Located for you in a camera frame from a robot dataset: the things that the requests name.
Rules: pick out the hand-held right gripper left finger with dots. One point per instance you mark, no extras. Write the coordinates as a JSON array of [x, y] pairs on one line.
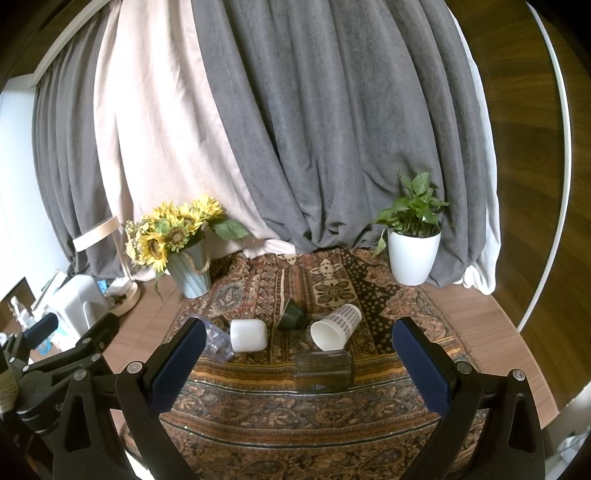
[[178, 364]]

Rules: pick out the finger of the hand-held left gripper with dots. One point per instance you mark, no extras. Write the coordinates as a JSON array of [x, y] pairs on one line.
[[94, 336], [40, 328]]

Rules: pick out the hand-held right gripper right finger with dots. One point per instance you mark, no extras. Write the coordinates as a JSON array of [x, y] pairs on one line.
[[422, 369]]

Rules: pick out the clear plastic cup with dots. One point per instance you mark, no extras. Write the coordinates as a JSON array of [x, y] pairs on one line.
[[214, 344]]

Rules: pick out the white cup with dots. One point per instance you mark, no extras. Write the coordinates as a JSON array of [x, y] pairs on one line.
[[248, 335]]

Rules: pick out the printed paper cup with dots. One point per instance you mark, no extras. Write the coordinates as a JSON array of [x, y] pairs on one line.
[[339, 323]]

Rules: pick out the brown glass cup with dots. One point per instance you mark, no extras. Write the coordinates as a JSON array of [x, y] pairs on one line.
[[323, 371]]

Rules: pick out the dark green cup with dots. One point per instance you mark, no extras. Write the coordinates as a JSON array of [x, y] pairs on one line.
[[290, 316]]

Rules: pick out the clear plastic bottle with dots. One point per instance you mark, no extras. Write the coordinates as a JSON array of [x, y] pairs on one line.
[[21, 314]]

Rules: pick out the white appliance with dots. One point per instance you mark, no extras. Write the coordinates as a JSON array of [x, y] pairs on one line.
[[76, 300]]

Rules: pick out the white round desk lamp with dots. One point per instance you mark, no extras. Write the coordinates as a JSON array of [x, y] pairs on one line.
[[117, 249]]

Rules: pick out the grey-green ribbed vase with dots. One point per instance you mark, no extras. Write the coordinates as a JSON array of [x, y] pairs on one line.
[[191, 272]]

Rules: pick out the white ribbed plant pot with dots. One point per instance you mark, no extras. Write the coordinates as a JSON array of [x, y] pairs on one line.
[[413, 258]]

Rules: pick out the patterned table cloth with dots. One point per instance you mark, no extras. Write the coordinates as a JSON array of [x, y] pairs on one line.
[[286, 424]]

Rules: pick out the sunflower bouquet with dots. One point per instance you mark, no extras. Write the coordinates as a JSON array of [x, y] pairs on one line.
[[161, 230]]

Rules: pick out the green leafy plant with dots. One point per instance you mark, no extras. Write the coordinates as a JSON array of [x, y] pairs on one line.
[[413, 214]]

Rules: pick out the white curtain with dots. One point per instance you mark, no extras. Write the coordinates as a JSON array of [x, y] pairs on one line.
[[487, 221]]

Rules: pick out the grey curtain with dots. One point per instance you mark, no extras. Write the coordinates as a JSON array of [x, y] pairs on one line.
[[64, 161], [351, 115]]

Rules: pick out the beige curtain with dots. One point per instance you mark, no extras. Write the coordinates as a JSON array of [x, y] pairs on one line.
[[157, 129]]

